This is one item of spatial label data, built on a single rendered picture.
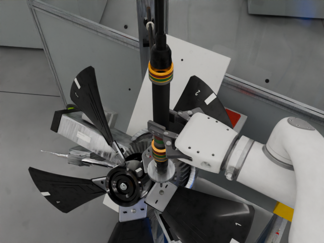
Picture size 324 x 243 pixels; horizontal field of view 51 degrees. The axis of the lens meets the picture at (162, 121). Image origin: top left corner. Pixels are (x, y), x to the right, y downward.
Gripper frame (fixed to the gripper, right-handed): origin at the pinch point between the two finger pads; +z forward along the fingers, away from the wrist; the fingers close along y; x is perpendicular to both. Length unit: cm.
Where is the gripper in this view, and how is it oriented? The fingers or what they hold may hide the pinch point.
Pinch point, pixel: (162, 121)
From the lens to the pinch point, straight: 70.0
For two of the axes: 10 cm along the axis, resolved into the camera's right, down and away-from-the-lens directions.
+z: -8.6, -4.0, 3.1
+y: 5.1, -6.8, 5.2
